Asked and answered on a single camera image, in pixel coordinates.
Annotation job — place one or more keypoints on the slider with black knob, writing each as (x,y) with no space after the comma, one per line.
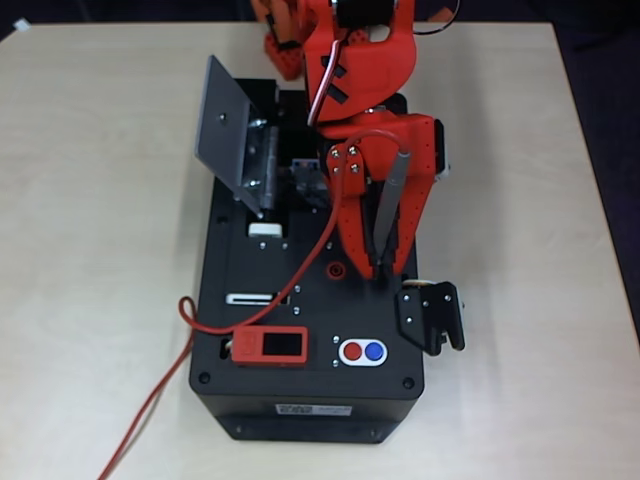
(245,298)

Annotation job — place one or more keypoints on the black task box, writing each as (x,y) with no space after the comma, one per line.
(320,310)

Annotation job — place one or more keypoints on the small white connector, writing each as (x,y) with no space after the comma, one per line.
(22,25)

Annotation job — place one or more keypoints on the red push button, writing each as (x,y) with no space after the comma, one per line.
(354,351)

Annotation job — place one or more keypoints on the red plastic piece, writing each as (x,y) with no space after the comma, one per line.
(442,16)

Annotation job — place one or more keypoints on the white sensor block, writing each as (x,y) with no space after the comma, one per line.
(265,230)

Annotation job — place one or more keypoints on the red and blue buttons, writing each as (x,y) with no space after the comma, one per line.
(363,363)

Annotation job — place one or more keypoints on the grey metal hinged lid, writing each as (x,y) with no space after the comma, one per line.
(220,130)

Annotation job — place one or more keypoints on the orange printed part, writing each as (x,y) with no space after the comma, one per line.
(265,20)

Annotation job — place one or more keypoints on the grey test probe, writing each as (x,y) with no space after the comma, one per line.
(395,190)

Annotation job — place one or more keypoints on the blue push button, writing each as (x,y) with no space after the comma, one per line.
(374,351)

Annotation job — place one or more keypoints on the red display module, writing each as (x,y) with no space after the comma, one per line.
(247,345)

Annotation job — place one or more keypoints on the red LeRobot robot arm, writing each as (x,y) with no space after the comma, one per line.
(370,75)

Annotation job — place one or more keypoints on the red socket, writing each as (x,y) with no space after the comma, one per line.
(336,270)

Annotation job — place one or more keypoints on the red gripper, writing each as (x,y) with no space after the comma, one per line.
(407,137)

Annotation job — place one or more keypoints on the white label sticker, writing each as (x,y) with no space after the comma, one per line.
(330,410)

